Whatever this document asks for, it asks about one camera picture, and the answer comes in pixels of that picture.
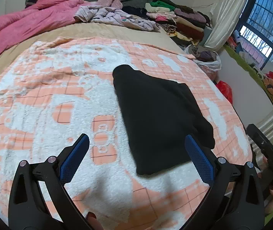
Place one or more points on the red plastic bag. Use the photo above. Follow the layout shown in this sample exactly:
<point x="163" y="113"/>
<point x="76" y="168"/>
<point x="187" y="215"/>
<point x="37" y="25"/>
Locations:
<point x="226" y="90"/>

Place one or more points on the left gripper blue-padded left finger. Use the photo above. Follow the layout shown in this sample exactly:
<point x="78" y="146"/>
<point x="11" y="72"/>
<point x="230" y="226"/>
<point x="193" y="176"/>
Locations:
<point x="38" y="198"/>

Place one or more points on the cream curtain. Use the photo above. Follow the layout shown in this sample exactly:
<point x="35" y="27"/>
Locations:
<point x="225" y="15"/>

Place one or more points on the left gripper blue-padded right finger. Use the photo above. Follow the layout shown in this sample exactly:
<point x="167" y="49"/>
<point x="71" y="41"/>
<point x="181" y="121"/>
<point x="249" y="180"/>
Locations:
<point x="234" y="199"/>

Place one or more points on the left hand thumb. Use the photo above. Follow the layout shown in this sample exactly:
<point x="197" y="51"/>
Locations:
<point x="92" y="220"/>

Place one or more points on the stack of folded clothes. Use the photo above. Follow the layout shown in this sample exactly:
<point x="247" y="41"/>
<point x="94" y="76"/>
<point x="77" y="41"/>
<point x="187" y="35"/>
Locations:
<point x="183" y="25"/>

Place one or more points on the pink comforter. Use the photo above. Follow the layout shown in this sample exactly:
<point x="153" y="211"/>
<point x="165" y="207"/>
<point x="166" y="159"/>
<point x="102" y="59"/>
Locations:
<point x="43" y="16"/>

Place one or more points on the black sweater with orange cuffs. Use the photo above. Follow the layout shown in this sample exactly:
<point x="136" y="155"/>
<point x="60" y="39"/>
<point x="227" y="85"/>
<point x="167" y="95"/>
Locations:
<point x="158" y="114"/>

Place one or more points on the peach white plaid blanket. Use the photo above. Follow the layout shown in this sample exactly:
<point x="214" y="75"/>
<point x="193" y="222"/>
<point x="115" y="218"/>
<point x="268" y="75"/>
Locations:
<point x="55" y="91"/>

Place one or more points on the white plastic bag of clothes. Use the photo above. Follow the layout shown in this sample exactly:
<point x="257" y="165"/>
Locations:
<point x="205" y="57"/>

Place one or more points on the beige bed sheet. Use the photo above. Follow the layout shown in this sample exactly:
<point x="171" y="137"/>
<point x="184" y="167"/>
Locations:
<point x="84" y="30"/>

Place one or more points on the lilac crumpled garment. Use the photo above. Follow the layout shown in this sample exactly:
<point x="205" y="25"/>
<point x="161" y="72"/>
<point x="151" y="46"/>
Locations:
<point x="110" y="12"/>

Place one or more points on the window with blue frame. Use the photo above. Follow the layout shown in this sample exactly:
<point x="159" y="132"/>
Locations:
<point x="256" y="27"/>

